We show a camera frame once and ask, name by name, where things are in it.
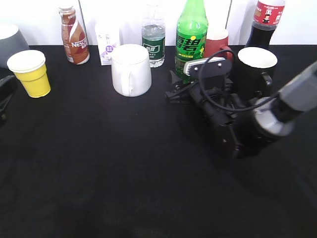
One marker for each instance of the brown Nescafe coffee bottle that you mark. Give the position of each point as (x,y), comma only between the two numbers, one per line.
(73,35)

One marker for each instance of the dark cola bottle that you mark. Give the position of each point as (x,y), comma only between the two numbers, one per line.
(266,19)

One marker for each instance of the clear Cestbon water bottle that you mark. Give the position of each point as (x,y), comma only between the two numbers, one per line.
(153,33)

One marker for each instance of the red mug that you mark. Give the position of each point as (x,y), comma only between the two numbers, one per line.
(217,40)

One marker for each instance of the green Sprite bottle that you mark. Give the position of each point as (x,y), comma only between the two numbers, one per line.
(191,33)

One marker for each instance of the grey cup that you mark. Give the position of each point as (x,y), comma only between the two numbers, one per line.
(11,41)

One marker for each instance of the black mug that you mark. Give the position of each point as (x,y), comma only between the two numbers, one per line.
(253,72)

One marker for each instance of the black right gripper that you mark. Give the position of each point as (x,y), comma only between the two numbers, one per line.
(218,102)

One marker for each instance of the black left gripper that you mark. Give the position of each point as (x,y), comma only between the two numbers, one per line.
(8,86)

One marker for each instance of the white mug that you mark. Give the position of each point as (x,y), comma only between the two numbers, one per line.
(130,70)

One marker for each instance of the white purple milk carton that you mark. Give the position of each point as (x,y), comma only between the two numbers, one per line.
(108,38)

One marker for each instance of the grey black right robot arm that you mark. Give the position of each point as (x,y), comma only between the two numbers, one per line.
(238,127)

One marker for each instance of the yellow paper cup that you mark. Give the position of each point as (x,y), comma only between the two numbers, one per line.
(30,69)

